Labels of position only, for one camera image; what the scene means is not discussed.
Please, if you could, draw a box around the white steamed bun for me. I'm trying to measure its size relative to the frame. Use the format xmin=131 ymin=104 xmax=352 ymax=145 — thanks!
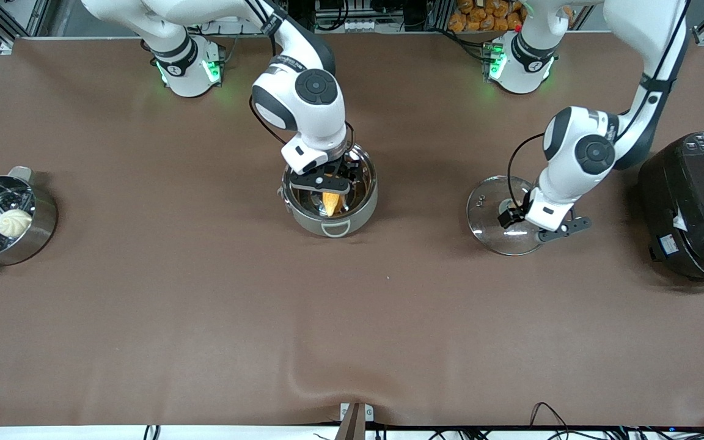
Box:
xmin=0 ymin=209 xmax=33 ymax=238

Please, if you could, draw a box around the yellow corn cob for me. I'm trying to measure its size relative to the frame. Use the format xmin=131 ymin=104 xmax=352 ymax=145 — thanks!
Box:
xmin=321 ymin=174 xmax=345 ymax=218

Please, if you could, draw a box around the shiny steel steamer pot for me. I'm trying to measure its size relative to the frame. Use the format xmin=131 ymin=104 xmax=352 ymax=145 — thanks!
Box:
xmin=0 ymin=166 xmax=58 ymax=276

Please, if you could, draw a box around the brown table mat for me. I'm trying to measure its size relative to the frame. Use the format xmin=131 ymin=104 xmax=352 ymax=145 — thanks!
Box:
xmin=0 ymin=31 xmax=704 ymax=428

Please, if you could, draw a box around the bag of orange snacks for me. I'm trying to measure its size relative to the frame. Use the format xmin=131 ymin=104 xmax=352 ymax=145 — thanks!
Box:
xmin=449 ymin=0 xmax=527 ymax=32

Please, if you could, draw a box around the grey steel cooking pot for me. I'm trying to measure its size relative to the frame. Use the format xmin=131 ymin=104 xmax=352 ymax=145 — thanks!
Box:
xmin=277 ymin=144 xmax=379 ymax=239

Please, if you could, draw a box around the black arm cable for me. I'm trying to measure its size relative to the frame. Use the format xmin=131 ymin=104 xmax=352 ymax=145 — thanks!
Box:
xmin=243 ymin=0 xmax=295 ymax=146
xmin=506 ymin=0 xmax=692 ymax=210

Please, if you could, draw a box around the brown slanted bar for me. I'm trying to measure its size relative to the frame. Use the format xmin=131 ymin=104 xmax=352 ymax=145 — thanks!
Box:
xmin=335 ymin=403 xmax=366 ymax=440

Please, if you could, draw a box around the black rice cooker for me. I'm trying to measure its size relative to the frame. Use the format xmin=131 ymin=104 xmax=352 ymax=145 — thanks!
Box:
xmin=638 ymin=130 xmax=704 ymax=288

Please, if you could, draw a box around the small metal bracket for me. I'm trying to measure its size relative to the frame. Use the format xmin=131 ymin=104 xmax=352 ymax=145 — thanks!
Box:
xmin=340 ymin=402 xmax=375 ymax=422

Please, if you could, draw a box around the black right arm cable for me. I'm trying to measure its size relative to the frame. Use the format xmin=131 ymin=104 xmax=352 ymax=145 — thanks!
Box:
xmin=243 ymin=0 xmax=295 ymax=146

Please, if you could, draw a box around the glass pot lid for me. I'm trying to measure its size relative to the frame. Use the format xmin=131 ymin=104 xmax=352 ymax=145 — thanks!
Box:
xmin=466 ymin=175 xmax=553 ymax=256

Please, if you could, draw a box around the black looped floor cable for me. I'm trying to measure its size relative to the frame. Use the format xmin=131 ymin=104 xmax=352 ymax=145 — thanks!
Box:
xmin=529 ymin=402 xmax=580 ymax=440

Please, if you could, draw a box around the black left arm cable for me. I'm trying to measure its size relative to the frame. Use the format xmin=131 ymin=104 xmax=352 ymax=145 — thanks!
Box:
xmin=506 ymin=0 xmax=692 ymax=210

